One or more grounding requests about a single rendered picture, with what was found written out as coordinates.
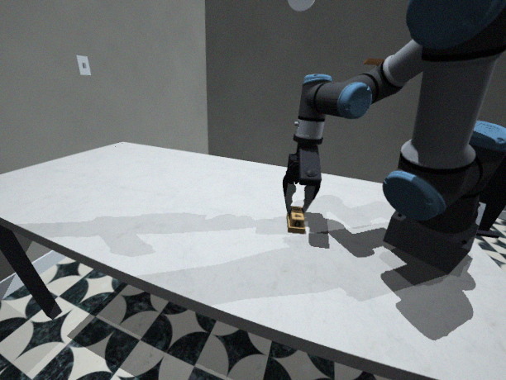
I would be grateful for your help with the tan wooden tray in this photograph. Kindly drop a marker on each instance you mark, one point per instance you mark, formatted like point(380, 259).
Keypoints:
point(294, 229)

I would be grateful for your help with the tan cube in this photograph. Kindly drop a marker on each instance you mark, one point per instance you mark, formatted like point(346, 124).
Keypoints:
point(296, 220)
point(296, 210)

